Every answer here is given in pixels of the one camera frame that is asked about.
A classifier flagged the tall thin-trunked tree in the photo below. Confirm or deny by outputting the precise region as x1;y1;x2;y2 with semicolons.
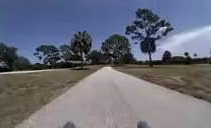
124;8;174;67

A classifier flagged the distant tree line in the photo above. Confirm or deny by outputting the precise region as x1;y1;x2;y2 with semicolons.
136;55;211;65

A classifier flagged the dry grass field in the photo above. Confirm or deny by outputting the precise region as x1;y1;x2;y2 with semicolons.
0;64;104;128
112;63;211;105

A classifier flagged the slim round-topped tree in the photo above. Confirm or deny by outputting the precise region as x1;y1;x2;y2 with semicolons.
70;30;93;69

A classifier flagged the small distant tree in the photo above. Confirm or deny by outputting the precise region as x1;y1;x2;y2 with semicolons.
161;49;172;64

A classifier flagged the clump of dark trees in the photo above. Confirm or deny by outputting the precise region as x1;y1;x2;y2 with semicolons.
0;40;32;71

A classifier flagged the pale grey concrete path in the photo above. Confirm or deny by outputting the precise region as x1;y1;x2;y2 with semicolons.
13;66;211;128

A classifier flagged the low spreading tree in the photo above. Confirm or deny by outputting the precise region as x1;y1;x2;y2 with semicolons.
33;44;62;67
58;44;74;63

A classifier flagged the low long building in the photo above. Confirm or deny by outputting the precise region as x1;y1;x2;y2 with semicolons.
64;59;92;66

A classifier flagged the robot's own part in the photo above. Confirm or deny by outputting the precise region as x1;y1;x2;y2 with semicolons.
62;121;77;128
136;120;153;128

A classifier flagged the broad round tree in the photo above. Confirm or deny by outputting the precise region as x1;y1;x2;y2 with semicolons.
100;33;132;65

